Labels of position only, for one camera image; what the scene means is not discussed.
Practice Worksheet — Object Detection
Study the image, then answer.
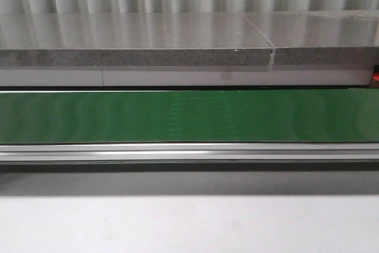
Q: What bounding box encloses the grey stone slab left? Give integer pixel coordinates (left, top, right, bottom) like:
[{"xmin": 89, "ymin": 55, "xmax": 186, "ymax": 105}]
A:
[{"xmin": 1, "ymin": 12, "xmax": 271, "ymax": 67}]

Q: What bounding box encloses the grey stone slab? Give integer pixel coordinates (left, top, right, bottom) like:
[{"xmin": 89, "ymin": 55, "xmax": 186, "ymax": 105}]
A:
[
  {"xmin": 1, "ymin": 12, "xmax": 271, "ymax": 67},
  {"xmin": 245, "ymin": 12, "xmax": 378, "ymax": 67}
]

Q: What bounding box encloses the green conveyor belt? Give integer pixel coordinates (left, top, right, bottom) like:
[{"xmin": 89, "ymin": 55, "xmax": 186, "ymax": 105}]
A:
[{"xmin": 1, "ymin": 89, "xmax": 378, "ymax": 144}]

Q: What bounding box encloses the grey stone slab right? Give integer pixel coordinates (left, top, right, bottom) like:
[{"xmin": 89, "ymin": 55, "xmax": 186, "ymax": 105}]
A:
[{"xmin": 245, "ymin": 12, "xmax": 378, "ymax": 67}]

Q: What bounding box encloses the red orange plate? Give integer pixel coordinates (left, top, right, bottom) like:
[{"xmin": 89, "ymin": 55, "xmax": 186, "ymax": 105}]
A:
[{"xmin": 370, "ymin": 65, "xmax": 379, "ymax": 89}]

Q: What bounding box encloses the aluminium conveyor frame rail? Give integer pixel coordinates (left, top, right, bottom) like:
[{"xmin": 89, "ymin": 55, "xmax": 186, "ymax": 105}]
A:
[{"xmin": 1, "ymin": 142, "xmax": 378, "ymax": 164}]

